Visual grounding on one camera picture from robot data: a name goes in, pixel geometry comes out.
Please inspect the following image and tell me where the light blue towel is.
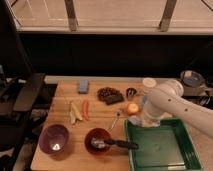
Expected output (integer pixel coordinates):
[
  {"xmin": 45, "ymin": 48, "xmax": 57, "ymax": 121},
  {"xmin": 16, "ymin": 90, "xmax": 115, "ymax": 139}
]
[{"xmin": 128, "ymin": 115, "xmax": 160, "ymax": 127}]

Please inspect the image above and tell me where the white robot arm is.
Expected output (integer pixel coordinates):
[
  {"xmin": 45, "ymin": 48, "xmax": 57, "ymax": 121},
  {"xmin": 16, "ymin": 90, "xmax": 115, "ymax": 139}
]
[{"xmin": 142, "ymin": 79, "xmax": 213, "ymax": 138}]

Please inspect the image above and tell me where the green plastic tray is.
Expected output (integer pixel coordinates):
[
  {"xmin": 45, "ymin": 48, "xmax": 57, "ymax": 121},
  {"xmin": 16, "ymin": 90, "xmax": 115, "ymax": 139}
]
[{"xmin": 124, "ymin": 118, "xmax": 203, "ymax": 171}]

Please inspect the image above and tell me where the bunch of dark grapes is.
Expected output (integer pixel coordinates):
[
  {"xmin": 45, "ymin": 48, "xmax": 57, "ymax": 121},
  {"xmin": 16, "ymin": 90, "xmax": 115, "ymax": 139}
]
[{"xmin": 97, "ymin": 87, "xmax": 120, "ymax": 101}]

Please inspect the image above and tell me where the dark chocolate bar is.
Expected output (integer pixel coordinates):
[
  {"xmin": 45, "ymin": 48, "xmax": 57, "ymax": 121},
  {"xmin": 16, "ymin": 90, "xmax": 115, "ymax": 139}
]
[{"xmin": 105, "ymin": 95, "xmax": 124, "ymax": 105}]

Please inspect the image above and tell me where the blue sponge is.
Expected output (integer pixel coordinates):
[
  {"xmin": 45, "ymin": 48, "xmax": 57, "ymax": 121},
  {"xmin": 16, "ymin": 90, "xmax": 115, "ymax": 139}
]
[{"xmin": 78, "ymin": 80, "xmax": 89, "ymax": 94}]

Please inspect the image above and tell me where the small dark metal cup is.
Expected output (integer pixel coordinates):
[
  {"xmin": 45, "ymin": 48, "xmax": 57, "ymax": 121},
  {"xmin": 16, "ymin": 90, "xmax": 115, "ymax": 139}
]
[{"xmin": 126, "ymin": 87, "xmax": 137, "ymax": 99}]

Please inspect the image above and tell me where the orange carrot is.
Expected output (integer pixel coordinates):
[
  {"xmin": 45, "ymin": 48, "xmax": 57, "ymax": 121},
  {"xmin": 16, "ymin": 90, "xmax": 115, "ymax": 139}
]
[{"xmin": 82, "ymin": 100, "xmax": 89, "ymax": 121}]

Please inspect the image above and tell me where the red yellow apple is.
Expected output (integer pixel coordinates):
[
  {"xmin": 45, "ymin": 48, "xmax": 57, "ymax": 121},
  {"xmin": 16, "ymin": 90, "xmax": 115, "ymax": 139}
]
[{"xmin": 126, "ymin": 103, "xmax": 139, "ymax": 116}]

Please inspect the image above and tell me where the blue plastic cup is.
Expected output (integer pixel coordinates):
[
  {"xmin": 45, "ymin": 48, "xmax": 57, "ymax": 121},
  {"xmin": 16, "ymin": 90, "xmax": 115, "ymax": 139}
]
[{"xmin": 140, "ymin": 96, "xmax": 147, "ymax": 110}]

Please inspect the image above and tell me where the white paper cup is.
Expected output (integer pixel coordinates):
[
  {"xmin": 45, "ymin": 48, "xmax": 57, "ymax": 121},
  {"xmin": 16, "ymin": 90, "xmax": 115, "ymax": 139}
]
[{"xmin": 142, "ymin": 78, "xmax": 157, "ymax": 93}]

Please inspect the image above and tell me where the banana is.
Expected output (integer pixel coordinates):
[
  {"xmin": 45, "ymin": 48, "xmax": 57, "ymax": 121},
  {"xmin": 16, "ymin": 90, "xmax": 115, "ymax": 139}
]
[{"xmin": 70, "ymin": 101, "xmax": 83, "ymax": 124}]

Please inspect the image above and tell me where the red bowl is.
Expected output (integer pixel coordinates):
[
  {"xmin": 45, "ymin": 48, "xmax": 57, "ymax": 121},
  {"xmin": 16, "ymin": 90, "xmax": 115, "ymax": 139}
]
[{"xmin": 84, "ymin": 128, "xmax": 111, "ymax": 155}]

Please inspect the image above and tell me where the purple bowl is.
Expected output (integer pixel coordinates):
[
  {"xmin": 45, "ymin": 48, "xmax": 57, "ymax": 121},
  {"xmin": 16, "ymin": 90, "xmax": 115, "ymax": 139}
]
[{"xmin": 38, "ymin": 124, "xmax": 69, "ymax": 155}]

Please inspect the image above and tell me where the black office chair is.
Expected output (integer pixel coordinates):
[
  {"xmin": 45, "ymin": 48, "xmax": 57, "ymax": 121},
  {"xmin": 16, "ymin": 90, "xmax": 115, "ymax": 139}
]
[{"xmin": 0, "ymin": 0, "xmax": 52, "ymax": 171}]

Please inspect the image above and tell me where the black handled spoon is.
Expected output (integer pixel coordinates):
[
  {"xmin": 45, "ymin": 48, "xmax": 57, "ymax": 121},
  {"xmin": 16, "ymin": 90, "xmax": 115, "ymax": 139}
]
[{"xmin": 91, "ymin": 138, "xmax": 139, "ymax": 149}]

